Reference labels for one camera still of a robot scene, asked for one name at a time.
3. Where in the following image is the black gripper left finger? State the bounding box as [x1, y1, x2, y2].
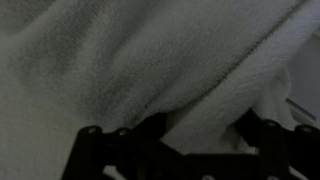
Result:
[60, 112, 184, 180]

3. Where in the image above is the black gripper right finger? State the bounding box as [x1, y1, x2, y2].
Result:
[233, 108, 320, 180]

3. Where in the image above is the white towel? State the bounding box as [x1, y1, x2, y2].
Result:
[0, 0, 320, 180]

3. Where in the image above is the silver wall towel bar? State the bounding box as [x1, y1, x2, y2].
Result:
[285, 97, 318, 123]

